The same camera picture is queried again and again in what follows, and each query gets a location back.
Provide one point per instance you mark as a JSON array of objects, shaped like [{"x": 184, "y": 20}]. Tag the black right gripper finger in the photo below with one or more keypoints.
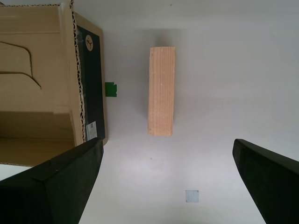
[
  {"x": 46, "y": 193},
  {"x": 275, "y": 186}
]

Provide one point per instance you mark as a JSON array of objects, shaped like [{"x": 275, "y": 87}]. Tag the light wooden block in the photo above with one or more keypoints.
[{"x": 161, "y": 91}]

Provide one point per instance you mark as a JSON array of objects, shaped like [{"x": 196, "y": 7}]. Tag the open brown cardboard box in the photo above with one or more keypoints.
[{"x": 35, "y": 105}]

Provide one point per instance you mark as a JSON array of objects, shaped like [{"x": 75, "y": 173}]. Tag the grey tape square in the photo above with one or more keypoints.
[{"x": 192, "y": 196}]

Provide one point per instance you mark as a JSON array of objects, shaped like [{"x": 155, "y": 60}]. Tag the green tape piece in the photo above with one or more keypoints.
[{"x": 111, "y": 89}]

